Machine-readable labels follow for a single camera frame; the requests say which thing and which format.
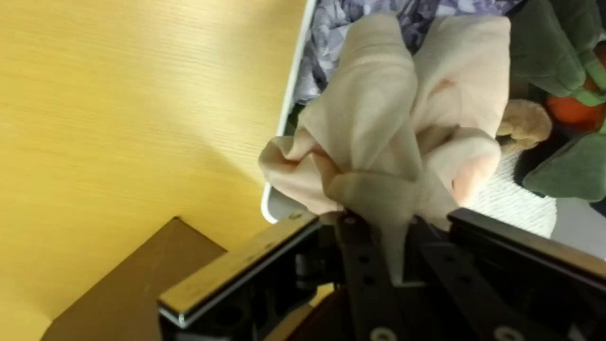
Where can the pink cloth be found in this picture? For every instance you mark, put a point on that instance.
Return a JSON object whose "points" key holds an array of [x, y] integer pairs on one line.
{"points": [[380, 126]]}

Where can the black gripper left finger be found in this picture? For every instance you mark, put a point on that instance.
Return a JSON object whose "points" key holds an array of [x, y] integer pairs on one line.
{"points": [[370, 291]]}

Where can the white towel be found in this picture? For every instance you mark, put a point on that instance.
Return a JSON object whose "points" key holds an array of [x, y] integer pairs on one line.
{"points": [[518, 202]]}

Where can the white plastic bin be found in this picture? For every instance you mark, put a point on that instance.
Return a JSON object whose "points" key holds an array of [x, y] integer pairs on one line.
{"points": [[293, 96]]}

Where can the orange plush toy green leaves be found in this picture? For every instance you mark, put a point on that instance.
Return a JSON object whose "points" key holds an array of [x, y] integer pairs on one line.
{"points": [[556, 58]]}

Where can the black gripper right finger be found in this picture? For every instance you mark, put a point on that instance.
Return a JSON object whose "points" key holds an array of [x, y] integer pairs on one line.
{"points": [[474, 297]]}

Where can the brown plush toy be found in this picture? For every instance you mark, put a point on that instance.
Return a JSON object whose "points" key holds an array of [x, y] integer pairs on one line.
{"points": [[524, 124]]}

